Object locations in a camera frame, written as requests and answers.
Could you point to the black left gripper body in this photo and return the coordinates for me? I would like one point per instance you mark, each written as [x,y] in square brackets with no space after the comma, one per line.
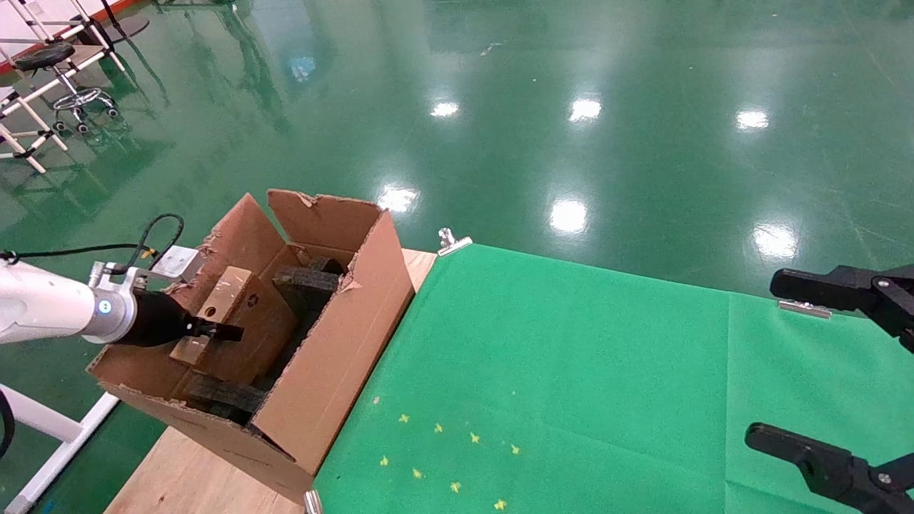
[161,321]

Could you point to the white pipe table frame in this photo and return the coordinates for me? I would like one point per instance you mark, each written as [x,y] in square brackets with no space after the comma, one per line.
[36,417]

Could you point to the white pipe rack frame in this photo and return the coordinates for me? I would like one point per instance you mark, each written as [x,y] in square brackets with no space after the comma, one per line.
[41,121]

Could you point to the green table cloth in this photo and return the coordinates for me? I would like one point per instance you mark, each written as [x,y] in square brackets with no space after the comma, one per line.
[571,385]

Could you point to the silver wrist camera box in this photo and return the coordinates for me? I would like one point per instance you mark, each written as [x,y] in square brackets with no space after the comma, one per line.
[178,263]

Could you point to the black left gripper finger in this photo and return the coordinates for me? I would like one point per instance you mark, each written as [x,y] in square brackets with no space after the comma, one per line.
[221,333]

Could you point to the large open brown carton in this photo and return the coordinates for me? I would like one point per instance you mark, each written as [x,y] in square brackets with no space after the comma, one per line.
[335,357]

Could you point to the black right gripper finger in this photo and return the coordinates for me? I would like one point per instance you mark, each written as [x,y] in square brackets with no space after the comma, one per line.
[857,289]
[835,467]

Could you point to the small brown cardboard box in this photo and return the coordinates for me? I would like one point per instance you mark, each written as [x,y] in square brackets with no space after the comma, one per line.
[250,335]

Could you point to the silver binder clip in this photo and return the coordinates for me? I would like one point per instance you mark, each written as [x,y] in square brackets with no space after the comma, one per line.
[448,241]
[312,502]
[805,308]

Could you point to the black swivel stool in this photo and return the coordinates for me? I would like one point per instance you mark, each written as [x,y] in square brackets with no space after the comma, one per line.
[46,56]

